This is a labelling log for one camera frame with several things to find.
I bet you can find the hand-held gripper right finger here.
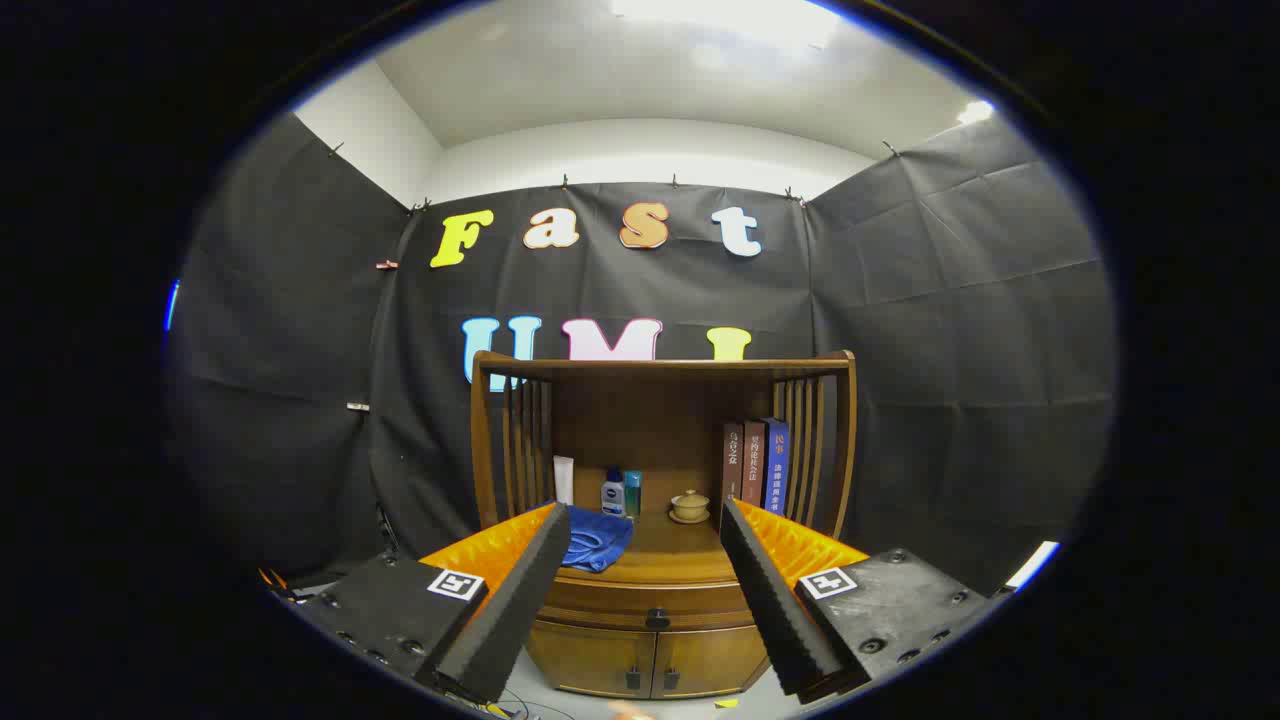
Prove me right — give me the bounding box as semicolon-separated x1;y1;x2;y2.
720;497;1001;704

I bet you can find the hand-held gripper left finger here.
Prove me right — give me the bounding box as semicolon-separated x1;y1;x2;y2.
285;502;573;704

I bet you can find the wooden drawer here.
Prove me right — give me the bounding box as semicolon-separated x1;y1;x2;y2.
535;578;771;633

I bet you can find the wooden countertop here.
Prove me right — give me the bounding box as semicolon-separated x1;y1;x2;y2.
555;508;741;586

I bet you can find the wooden cabinet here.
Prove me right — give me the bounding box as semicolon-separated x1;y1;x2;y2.
470;350;858;701

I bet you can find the blue towel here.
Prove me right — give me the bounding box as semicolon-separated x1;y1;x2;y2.
560;505;635;573

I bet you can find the blue book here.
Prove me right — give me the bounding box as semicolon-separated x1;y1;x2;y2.
763;417;791;516

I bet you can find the reddish brown book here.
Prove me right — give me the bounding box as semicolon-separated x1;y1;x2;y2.
742;421;768;511

